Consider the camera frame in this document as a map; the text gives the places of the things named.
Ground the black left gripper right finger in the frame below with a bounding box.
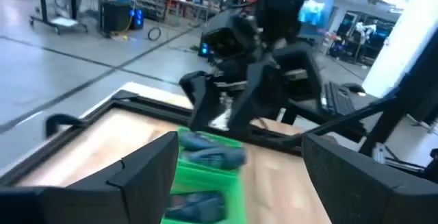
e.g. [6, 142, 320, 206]
[301, 133, 438, 224]

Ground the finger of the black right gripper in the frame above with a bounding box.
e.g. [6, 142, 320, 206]
[227, 58, 287, 136]
[178, 69, 224, 132]

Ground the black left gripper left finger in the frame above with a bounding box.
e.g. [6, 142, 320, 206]
[0, 130, 179, 224]

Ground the grey travel bottle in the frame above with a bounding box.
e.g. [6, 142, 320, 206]
[180, 131, 220, 151]
[185, 146, 248, 171]

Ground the black toiletry tube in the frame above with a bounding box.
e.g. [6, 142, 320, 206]
[164, 190, 227, 224]

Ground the green plastic basket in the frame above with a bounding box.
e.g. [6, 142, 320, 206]
[176, 127, 244, 179]
[160, 169, 246, 224]

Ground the black keyboard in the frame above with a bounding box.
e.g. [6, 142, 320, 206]
[320, 81, 357, 117]

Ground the blue plastic bag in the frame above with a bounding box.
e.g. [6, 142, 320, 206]
[298, 0, 326, 27]

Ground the black computer mouse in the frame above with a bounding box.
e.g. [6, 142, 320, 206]
[342, 82, 366, 95]

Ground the black clamp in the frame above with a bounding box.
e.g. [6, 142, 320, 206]
[44, 113, 86, 138]

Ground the black computer tower blue light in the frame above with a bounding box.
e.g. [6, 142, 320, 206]
[101, 0, 145, 34]

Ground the black rolling stand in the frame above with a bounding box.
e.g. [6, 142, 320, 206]
[29, 0, 89, 36]

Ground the black table frame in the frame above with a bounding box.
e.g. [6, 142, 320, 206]
[0, 79, 411, 187]

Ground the black coiled cable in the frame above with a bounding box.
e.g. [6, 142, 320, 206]
[146, 26, 163, 42]

